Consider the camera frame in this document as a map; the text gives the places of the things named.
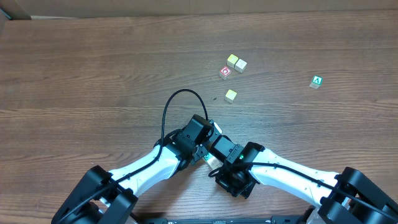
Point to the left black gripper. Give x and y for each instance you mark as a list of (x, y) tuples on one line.
[(200, 152)]

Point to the green framed wooden block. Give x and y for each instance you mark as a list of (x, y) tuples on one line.
[(207, 157)]

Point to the number two wooden block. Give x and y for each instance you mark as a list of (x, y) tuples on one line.
[(214, 163)]

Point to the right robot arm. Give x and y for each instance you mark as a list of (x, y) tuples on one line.
[(348, 197)]

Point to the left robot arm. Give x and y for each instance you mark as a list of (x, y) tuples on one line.
[(109, 196)]

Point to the yellow wooden block middle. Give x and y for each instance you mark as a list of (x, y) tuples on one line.
[(230, 96)]

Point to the yellow wooden block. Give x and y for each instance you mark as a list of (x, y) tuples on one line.
[(231, 61), (230, 96)]

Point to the red apple wooden block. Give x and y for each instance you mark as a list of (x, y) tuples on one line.
[(225, 72)]

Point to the white wooden block far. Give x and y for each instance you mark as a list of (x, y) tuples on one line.
[(240, 65)]

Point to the yellow top wooden block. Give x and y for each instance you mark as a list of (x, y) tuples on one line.
[(231, 61)]

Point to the green letter wooden block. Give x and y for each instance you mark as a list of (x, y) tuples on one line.
[(316, 82)]

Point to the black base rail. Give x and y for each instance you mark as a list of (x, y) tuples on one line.
[(276, 219)]

